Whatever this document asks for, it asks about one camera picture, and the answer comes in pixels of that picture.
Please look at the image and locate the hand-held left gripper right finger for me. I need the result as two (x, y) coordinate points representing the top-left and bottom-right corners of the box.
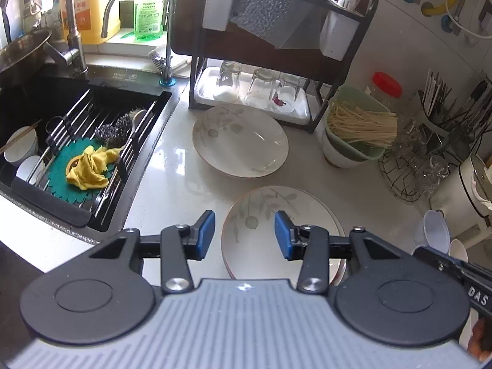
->
(274, 211), (414, 295)

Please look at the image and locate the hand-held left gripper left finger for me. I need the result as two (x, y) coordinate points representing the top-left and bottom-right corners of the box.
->
(89, 211), (216, 295)

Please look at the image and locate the leaf print ceramic plate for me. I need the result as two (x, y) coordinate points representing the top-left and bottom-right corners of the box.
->
(221, 185), (347, 282)
(192, 103), (290, 179)

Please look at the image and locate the white ceramic bowl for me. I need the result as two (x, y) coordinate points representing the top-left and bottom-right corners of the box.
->
(449, 238), (469, 264)
(15, 156), (47, 186)
(3, 126), (39, 167)
(423, 210), (451, 255)

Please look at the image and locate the person's right hand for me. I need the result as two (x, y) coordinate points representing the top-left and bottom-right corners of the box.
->
(467, 319), (492, 363)

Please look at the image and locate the white electric cooker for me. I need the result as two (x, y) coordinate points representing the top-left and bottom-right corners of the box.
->
(430, 153), (492, 236)

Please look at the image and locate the white colander base bowl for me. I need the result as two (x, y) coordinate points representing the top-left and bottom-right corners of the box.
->
(321, 127), (379, 169)

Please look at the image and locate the white ceramic spoon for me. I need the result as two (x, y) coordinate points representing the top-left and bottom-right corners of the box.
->
(122, 108), (149, 150)

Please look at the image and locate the yellow dish cloth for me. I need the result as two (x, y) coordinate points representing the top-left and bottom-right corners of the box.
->
(66, 145), (123, 191)

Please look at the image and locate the dried noodles bundle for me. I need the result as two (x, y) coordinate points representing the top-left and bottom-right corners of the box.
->
(328, 102), (399, 149)

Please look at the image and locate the white drip tray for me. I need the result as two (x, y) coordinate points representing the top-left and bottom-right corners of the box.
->
(194, 66), (311, 125)

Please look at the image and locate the clear drinking glass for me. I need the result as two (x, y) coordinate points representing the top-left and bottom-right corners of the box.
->
(245, 68), (277, 110)
(216, 61), (242, 103)
(274, 73), (303, 114)

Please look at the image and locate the cluster of glass cups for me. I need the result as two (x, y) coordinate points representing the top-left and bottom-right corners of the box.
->
(391, 115), (455, 197)

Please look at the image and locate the black two-tier dish rack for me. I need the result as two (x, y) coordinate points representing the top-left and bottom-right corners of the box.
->
(171, 0), (379, 135)

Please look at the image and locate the green plastic colander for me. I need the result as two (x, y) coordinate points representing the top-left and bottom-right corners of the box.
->
(326, 85), (391, 162)

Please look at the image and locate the green scalloped mat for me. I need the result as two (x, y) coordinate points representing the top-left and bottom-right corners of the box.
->
(42, 137), (128, 204)

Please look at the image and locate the white rag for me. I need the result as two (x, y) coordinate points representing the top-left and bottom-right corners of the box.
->
(148, 44), (191, 76)

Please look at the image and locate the roll-up steel drying rack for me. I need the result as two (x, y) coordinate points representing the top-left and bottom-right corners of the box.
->
(11, 79), (163, 227)

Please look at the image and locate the red lid plastic jar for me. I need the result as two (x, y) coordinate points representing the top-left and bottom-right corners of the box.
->
(367, 71), (404, 114)

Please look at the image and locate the brown wooden cutting board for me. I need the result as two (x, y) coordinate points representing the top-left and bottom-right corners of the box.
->
(171, 0), (362, 82)

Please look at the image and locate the gooseneck chrome faucet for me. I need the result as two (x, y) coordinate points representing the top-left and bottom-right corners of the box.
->
(101, 0), (177, 86)

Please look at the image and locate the bundle of chopsticks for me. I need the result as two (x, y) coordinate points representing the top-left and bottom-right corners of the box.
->
(418, 68), (492, 130)

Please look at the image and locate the black kitchen sink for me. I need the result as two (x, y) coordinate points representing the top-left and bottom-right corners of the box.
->
(0, 63), (183, 234)

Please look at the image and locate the wooden chopstick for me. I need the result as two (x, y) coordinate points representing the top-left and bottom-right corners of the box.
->
(0, 118), (43, 154)

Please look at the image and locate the white plastic holder box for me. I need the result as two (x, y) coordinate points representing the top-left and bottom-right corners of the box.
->
(202, 0), (237, 32)
(320, 6), (360, 61)

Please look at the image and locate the green dish soap bottle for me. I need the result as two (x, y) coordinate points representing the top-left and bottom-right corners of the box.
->
(133, 0), (164, 43)

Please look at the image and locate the grey textured cutting board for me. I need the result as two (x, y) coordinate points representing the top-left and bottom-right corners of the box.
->
(228, 0), (341, 50)

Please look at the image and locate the tall chrome faucet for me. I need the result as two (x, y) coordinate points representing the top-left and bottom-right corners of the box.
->
(43, 0), (90, 77)

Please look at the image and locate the yellow detergent jug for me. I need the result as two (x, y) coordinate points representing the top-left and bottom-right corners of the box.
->
(58, 0), (133, 45)

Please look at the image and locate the dark wok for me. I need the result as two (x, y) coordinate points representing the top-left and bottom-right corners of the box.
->
(0, 29), (53, 87)

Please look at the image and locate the wire cup rack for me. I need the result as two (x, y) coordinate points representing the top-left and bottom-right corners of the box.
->
(379, 131), (468, 203)

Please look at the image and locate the white cable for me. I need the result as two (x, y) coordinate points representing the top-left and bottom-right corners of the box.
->
(446, 0), (492, 40)

